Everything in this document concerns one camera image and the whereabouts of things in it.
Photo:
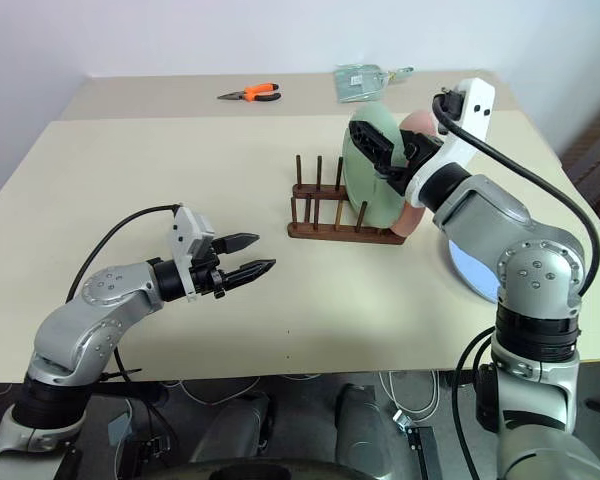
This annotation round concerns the black flat bar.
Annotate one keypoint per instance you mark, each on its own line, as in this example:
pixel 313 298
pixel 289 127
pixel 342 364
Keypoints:
pixel 426 452

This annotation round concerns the pink plate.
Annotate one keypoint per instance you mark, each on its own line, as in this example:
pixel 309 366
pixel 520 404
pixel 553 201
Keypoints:
pixel 409 221

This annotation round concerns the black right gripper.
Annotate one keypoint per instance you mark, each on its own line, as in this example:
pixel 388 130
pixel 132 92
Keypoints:
pixel 414 157

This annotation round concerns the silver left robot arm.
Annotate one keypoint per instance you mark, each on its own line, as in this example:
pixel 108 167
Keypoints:
pixel 105 289

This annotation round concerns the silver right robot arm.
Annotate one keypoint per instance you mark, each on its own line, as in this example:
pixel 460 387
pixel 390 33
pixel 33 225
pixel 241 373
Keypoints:
pixel 485 210

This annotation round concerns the brown wooden furniture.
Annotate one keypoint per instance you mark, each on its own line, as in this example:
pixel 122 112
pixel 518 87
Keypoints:
pixel 597 155

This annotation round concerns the blue plate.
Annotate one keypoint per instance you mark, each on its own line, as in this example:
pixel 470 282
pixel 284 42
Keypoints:
pixel 472 270

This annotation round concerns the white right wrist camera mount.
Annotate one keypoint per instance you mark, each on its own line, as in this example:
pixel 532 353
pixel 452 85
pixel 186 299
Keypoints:
pixel 480 102

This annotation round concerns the dark grey rounded shape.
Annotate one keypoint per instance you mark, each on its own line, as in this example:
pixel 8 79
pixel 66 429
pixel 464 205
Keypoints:
pixel 235 430
pixel 362 425

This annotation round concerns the clear plastic bag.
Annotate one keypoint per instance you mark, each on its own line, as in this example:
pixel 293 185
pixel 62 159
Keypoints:
pixel 357 82

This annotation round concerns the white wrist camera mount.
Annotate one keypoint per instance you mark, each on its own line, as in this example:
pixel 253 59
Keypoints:
pixel 182 235
pixel 480 102

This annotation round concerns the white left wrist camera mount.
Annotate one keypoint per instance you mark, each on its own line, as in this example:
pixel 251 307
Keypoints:
pixel 182 235

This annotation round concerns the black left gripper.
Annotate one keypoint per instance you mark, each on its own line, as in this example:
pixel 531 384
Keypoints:
pixel 206 272

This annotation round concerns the green plate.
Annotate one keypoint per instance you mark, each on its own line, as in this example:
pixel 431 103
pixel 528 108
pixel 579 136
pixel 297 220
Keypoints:
pixel 365 192

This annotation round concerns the wooden dish rack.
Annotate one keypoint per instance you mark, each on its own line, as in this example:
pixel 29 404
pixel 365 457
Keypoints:
pixel 330 234

